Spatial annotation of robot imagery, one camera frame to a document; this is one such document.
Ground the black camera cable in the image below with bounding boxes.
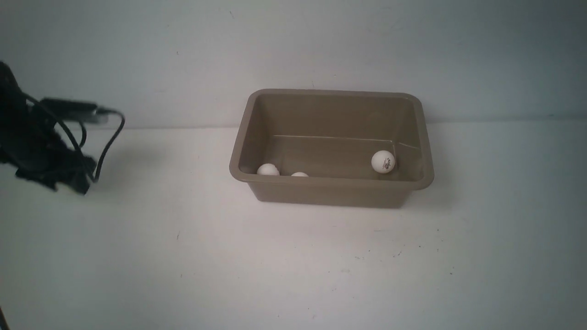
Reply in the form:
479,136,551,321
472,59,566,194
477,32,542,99
23,94,126,184

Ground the white ping-pong ball with logo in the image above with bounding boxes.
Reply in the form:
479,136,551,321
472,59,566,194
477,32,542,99
371,150,396,175

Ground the tan plastic bin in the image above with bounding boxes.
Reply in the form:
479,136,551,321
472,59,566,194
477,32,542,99
229,88,435,209

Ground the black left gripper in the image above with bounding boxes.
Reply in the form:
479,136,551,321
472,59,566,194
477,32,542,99
1,133,97,196

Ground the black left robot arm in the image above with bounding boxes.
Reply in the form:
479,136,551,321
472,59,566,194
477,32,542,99
0,62,90,195

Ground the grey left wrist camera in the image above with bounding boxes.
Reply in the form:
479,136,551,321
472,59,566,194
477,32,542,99
40,98,109,125

